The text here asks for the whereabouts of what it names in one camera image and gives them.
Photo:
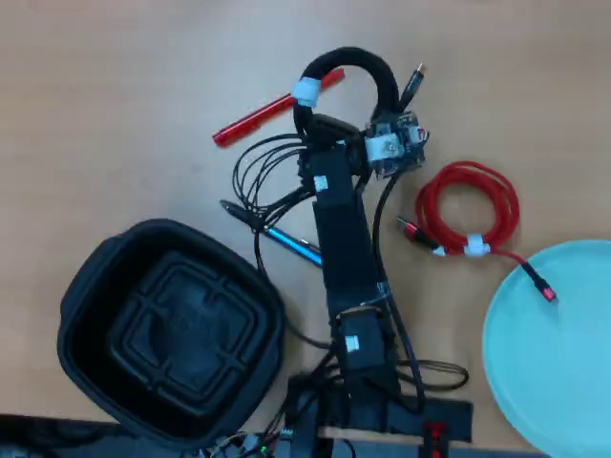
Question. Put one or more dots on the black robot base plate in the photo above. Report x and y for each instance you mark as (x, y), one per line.
(429, 415)

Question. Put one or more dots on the red pen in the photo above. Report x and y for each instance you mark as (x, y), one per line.
(267, 112)

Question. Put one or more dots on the dark black bag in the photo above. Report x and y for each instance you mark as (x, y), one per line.
(48, 439)

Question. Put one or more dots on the black plastic bowl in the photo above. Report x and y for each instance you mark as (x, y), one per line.
(172, 334)

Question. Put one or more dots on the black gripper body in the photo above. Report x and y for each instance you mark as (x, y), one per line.
(355, 143)

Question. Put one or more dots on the black box red display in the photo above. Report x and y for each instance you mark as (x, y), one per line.
(435, 436)

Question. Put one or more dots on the blue and black pen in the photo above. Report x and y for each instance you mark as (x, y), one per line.
(291, 241)

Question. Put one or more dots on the bare wrist camera board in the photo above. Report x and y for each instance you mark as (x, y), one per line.
(396, 145)

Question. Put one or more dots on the controller board with LEDs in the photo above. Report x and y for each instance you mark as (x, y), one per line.
(248, 446)

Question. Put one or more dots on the light blue plate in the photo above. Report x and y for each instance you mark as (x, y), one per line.
(554, 358)

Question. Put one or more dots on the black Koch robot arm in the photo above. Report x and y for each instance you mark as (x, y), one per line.
(343, 248)

